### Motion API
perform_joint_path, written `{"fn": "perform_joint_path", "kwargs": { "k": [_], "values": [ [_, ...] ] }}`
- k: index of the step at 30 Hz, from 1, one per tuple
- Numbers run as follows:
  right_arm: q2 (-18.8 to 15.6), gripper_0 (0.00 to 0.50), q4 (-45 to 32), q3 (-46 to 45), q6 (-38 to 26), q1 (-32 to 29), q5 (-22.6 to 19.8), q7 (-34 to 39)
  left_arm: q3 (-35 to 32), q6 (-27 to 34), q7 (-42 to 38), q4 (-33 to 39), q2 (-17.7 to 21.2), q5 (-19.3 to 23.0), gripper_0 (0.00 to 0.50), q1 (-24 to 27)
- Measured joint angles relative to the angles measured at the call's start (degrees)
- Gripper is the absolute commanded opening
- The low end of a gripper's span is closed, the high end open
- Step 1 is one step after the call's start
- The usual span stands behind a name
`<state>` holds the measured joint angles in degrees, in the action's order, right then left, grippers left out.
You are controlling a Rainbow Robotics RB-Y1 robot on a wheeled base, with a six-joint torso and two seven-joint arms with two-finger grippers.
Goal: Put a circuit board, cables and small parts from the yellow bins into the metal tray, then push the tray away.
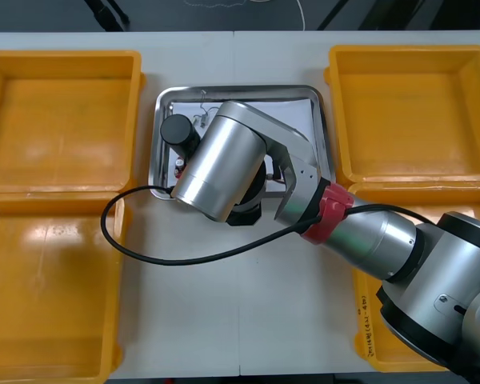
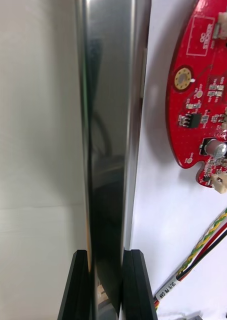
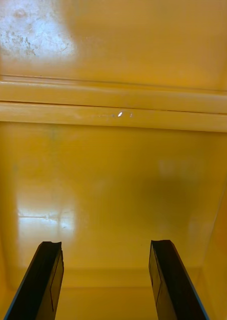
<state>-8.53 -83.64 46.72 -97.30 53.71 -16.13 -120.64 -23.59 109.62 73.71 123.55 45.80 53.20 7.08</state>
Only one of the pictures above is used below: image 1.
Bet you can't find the black metal frame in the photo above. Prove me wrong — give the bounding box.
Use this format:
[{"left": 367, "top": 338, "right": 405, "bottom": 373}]
[{"left": 315, "top": 0, "right": 480, "bottom": 32}]

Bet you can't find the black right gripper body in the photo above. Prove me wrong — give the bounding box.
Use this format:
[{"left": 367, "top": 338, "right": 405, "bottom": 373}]
[{"left": 227, "top": 206, "right": 263, "bottom": 228}]

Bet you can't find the white paper sheet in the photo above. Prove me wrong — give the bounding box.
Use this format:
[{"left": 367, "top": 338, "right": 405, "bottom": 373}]
[{"left": 167, "top": 98, "right": 319, "bottom": 190}]

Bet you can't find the steel tray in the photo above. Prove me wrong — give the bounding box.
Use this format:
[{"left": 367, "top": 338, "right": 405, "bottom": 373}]
[{"left": 150, "top": 84, "right": 337, "bottom": 201}]

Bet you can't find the yellow-orange plastic bin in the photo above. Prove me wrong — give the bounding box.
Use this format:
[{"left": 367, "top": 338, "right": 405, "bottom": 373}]
[
  {"left": 0, "top": 50, "right": 147, "bottom": 193},
  {"left": 323, "top": 44, "right": 480, "bottom": 184},
  {"left": 0, "top": 190, "right": 133, "bottom": 381},
  {"left": 341, "top": 182, "right": 480, "bottom": 373}
]

